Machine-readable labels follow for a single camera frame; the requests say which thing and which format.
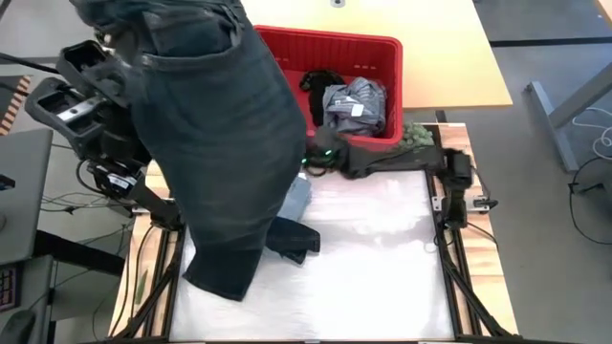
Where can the black trousers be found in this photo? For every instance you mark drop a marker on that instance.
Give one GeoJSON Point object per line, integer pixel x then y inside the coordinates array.
{"type": "Point", "coordinates": [215, 143]}

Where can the backlit keyboard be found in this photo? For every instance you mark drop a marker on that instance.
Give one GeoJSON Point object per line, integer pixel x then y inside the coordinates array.
{"type": "Point", "coordinates": [7, 286]}

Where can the green pen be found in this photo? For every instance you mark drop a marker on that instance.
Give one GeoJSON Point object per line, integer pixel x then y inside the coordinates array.
{"type": "Point", "coordinates": [141, 286]}

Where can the white plastic table cover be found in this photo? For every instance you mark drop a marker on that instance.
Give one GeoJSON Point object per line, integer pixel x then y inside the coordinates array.
{"type": "Point", "coordinates": [358, 286]}

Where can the light blue denim jeans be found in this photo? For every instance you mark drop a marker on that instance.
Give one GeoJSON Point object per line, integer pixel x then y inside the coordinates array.
{"type": "Point", "coordinates": [296, 200]}

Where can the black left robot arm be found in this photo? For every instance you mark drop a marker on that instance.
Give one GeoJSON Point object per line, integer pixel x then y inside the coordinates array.
{"type": "Point", "coordinates": [115, 148]}

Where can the grey office desk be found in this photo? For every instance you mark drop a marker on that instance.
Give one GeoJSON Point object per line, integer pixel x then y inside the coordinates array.
{"type": "Point", "coordinates": [38, 296]}

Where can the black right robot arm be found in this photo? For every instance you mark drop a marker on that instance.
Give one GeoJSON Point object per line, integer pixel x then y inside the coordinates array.
{"type": "Point", "coordinates": [406, 160]}

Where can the small white paper tag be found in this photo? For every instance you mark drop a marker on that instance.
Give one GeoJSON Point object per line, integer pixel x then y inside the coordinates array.
{"type": "Point", "coordinates": [357, 110]}

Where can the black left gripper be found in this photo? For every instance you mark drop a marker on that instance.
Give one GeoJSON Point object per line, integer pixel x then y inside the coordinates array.
{"type": "Point", "coordinates": [95, 71]}

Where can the silver metal bracket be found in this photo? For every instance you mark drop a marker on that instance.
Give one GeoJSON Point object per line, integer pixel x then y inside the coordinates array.
{"type": "Point", "coordinates": [436, 204]}

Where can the red ribbed plastic bin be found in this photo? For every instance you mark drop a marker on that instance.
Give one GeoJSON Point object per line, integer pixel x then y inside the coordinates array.
{"type": "Point", "coordinates": [334, 48]}

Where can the black aluminium rig frame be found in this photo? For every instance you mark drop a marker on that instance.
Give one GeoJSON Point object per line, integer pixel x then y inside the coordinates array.
{"type": "Point", "coordinates": [459, 286]}

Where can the blue striped garment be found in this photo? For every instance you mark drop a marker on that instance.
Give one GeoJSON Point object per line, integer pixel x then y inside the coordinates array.
{"type": "Point", "coordinates": [342, 122]}

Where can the grey side table top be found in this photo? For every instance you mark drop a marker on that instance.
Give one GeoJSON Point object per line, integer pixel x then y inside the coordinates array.
{"type": "Point", "coordinates": [24, 200]}

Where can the light wooden desk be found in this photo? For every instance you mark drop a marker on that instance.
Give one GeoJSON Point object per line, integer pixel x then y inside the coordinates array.
{"type": "Point", "coordinates": [430, 57]}

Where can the grey metal desk leg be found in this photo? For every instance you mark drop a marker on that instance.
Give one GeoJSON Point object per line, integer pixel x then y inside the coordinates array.
{"type": "Point", "coordinates": [564, 114]}

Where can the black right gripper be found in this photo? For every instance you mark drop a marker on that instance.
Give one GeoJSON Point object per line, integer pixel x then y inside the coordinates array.
{"type": "Point", "coordinates": [327, 150]}

